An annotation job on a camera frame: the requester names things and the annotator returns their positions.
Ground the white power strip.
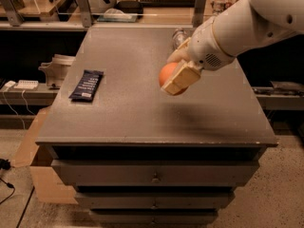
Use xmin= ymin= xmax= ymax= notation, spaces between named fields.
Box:
xmin=14 ymin=80 xmax=39 ymax=90

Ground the cardboard box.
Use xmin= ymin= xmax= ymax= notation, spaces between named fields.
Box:
xmin=12 ymin=107 xmax=77 ymax=204

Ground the clear plastic water bottle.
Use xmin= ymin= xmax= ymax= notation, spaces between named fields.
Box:
xmin=172 ymin=28 xmax=188 ymax=49

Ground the black floor cable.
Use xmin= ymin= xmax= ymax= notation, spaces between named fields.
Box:
xmin=0 ymin=158 xmax=16 ymax=205

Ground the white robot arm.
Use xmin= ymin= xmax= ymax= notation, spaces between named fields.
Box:
xmin=161 ymin=0 xmax=304 ymax=95

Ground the metal shelf rail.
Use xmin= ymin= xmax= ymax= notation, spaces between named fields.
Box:
xmin=0 ymin=0 xmax=212 ymax=30

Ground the black bag on shelf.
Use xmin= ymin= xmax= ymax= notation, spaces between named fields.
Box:
xmin=115 ymin=0 xmax=143 ymax=14

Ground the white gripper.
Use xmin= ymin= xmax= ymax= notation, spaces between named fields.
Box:
xmin=166 ymin=16 xmax=235 ymax=88

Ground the blue rxbar blueberry wrapper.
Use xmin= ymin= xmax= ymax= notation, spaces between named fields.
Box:
xmin=69 ymin=69 xmax=104 ymax=102

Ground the grey drawer cabinet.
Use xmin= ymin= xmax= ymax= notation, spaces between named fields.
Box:
xmin=37 ymin=28 xmax=276 ymax=224

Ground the orange fruit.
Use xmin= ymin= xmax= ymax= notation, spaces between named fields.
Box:
xmin=159 ymin=63 xmax=187 ymax=96

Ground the beige plastic part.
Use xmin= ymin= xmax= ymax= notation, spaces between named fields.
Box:
xmin=38 ymin=54 xmax=75 ymax=88

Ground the white cable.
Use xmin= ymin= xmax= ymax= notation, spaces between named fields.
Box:
xmin=1 ymin=80 xmax=36 ymax=130

